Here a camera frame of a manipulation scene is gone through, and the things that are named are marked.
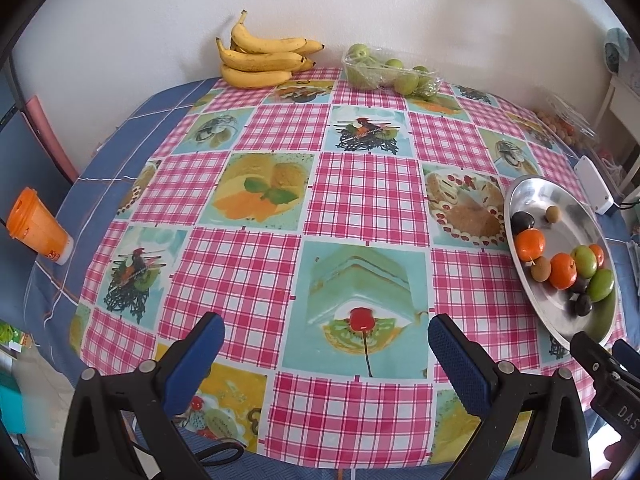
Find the teal box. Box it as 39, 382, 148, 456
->
0, 385, 26, 436

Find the large green jujube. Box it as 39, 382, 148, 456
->
586, 268, 615, 303
571, 245, 598, 279

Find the orange plastic cup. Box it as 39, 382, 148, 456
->
6, 187, 74, 266

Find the pink board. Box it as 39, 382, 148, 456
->
25, 96, 80, 183

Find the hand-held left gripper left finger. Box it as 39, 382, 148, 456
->
59, 311, 226, 480

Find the pile of brown longans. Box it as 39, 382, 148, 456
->
542, 112, 586, 146

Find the pink plaid printed tablecloth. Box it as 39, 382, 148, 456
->
70, 77, 626, 473

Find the clear plastic longan container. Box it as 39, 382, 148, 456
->
537, 95, 598, 148

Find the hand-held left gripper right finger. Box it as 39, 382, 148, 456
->
427, 312, 594, 480

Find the dark grey chair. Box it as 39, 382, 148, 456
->
0, 55, 76, 321

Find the round metal plate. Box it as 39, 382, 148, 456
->
503, 175, 621, 347

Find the white chair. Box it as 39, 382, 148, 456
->
595, 72, 640, 196

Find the white plastic box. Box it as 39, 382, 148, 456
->
573, 156, 616, 213

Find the pile of wrapped jujubes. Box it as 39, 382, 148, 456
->
346, 43, 438, 97

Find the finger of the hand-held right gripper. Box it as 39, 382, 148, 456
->
616, 339, 640, 378
570, 331, 624, 387

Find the checkered fruit-print tablecloth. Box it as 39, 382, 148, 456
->
27, 77, 640, 480

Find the clear plastic jujube tray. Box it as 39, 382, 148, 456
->
341, 42, 442, 98

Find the yellow banana bunch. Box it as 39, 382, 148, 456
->
216, 9, 325, 90

